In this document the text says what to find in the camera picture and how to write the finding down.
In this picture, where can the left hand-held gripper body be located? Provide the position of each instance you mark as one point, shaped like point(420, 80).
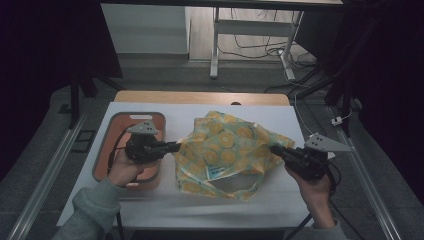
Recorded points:
point(143, 148)

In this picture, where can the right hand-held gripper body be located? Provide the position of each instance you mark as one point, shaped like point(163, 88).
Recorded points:
point(310, 161)

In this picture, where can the orange plastic tray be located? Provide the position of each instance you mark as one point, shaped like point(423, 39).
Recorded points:
point(106, 150)

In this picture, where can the yellow patterned cloth bag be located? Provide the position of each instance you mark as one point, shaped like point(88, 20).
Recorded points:
point(230, 146)

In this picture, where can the person's left hand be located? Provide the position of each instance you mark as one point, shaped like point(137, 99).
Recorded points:
point(123, 171)

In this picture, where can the person's right hand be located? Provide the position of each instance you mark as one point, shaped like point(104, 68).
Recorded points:
point(316, 196)

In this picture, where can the white power strip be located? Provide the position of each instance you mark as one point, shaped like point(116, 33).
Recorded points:
point(313, 136)

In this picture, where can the white plug adapter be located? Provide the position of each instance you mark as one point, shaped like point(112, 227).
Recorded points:
point(337, 121)

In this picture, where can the black floor plate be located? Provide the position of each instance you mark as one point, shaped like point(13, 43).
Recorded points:
point(83, 140)

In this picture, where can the black stand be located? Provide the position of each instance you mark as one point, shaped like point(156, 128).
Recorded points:
point(75, 100)

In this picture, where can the white cabinet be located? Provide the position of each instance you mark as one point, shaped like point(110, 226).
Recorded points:
point(143, 28)

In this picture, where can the metal floor rail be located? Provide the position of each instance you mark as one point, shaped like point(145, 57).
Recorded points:
point(366, 183)
point(43, 183)

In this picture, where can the white desk frame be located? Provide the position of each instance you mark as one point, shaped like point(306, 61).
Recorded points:
point(253, 27)

